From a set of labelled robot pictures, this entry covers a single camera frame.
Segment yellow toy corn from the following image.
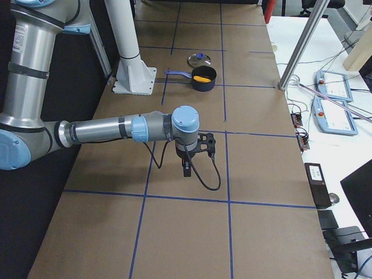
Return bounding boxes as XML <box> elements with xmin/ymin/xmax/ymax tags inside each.
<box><xmin>193</xmin><ymin>76</ymin><xmax>212</xmax><ymax>83</ymax></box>

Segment near blue teach pendant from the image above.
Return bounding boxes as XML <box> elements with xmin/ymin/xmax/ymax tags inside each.
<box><xmin>312</xmin><ymin>96</ymin><xmax>359</xmax><ymax>136</ymax></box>

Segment blue teach pendant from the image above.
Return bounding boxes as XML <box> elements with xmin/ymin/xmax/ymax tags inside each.
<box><xmin>312</xmin><ymin>96</ymin><xmax>359</xmax><ymax>136</ymax></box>
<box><xmin>315</xmin><ymin>70</ymin><xmax>353</xmax><ymax>102</ymax></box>

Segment aluminium frame post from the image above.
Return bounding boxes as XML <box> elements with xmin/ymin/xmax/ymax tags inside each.
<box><xmin>278</xmin><ymin>0</ymin><xmax>330</xmax><ymax>91</ymax></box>

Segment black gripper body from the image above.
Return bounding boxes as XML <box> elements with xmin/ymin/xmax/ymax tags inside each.
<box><xmin>175</xmin><ymin>139</ymin><xmax>198</xmax><ymax>162</ymax></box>

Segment black power box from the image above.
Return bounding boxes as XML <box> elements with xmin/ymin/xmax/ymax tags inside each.
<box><xmin>304</xmin><ymin>163</ymin><xmax>331</xmax><ymax>209</ymax></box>

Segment metal rod green tip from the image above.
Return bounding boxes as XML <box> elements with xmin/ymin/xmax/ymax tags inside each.
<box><xmin>293</xmin><ymin>81</ymin><xmax>372</xmax><ymax>124</ymax></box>

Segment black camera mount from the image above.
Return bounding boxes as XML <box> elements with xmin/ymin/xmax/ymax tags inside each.
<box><xmin>196</xmin><ymin>133</ymin><xmax>216</xmax><ymax>158</ymax></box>

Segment glass pot lid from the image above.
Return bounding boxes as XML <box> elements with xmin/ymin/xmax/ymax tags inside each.
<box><xmin>187</xmin><ymin>52</ymin><xmax>212</xmax><ymax>68</ymax></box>

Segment dark blue saucepan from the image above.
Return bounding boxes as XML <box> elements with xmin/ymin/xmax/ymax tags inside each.
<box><xmin>164</xmin><ymin>66</ymin><xmax>217</xmax><ymax>92</ymax></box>

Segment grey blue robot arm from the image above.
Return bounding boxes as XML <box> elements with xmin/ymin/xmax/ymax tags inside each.
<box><xmin>1</xmin><ymin>1</ymin><xmax>201</xmax><ymax>171</ymax></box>

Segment far blue teach pendant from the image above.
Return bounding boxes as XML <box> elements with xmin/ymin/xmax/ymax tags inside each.
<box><xmin>315</xmin><ymin>70</ymin><xmax>353</xmax><ymax>102</ymax></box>

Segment black monitor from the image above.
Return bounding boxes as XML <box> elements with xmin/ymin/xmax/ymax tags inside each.
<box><xmin>341</xmin><ymin>163</ymin><xmax>371</xmax><ymax>237</ymax></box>

